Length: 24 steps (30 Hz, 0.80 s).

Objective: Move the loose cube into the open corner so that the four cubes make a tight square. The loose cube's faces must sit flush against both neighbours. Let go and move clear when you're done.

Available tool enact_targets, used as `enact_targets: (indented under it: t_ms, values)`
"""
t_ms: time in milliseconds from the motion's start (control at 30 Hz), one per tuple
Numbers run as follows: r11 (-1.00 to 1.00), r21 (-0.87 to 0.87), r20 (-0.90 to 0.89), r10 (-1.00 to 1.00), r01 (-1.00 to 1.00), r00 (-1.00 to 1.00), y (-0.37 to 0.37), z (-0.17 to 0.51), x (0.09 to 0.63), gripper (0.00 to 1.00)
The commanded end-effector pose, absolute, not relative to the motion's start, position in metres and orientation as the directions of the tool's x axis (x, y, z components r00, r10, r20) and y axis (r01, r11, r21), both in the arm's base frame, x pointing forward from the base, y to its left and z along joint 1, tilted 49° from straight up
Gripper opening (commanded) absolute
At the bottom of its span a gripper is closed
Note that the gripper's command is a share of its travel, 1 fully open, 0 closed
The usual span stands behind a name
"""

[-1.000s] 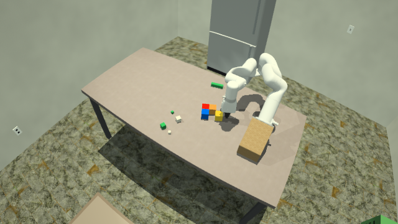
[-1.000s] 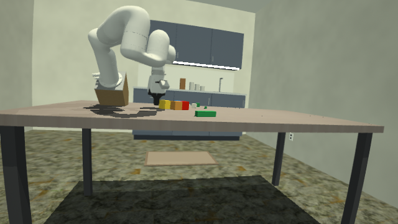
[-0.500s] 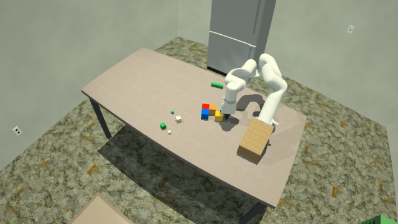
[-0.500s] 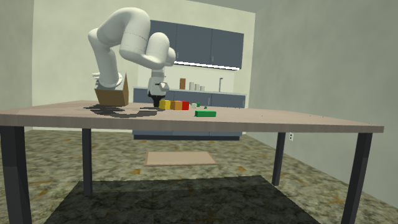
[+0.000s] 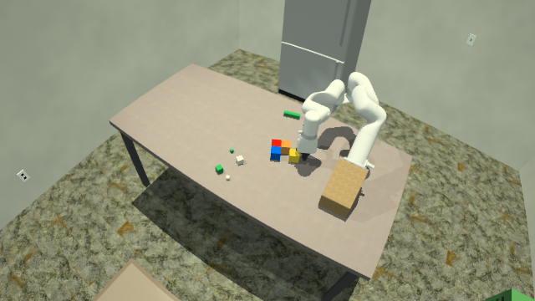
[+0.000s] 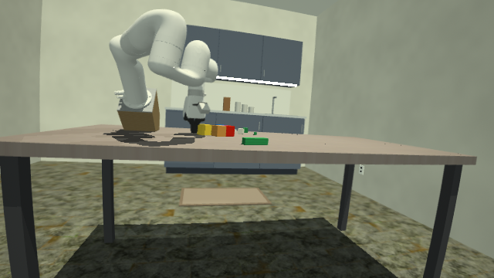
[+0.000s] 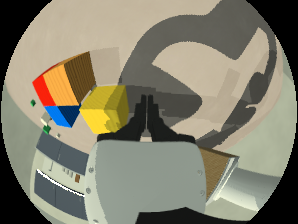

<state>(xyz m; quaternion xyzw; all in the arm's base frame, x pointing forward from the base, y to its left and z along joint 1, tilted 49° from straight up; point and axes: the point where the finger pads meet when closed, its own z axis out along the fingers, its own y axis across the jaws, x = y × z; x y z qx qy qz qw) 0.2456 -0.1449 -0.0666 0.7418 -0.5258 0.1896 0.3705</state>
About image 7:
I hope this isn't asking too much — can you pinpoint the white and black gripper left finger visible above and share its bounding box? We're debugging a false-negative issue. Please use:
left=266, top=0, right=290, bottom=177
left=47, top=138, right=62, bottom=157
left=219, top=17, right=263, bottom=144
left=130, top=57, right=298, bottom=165
left=97, top=95, right=147, bottom=142

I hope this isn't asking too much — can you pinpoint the green cube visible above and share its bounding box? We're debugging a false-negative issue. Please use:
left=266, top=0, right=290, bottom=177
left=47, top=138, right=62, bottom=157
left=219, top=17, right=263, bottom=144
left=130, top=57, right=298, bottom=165
left=43, top=125, right=50, bottom=134

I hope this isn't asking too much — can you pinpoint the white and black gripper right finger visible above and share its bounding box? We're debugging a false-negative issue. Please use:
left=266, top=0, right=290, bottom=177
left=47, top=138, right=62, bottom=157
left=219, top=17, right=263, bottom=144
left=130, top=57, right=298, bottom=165
left=147, top=95, right=196, bottom=144

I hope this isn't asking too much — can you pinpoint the red cube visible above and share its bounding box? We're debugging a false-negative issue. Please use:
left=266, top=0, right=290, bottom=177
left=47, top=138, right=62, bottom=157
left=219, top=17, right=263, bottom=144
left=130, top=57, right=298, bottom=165
left=32, top=64, right=57, bottom=106

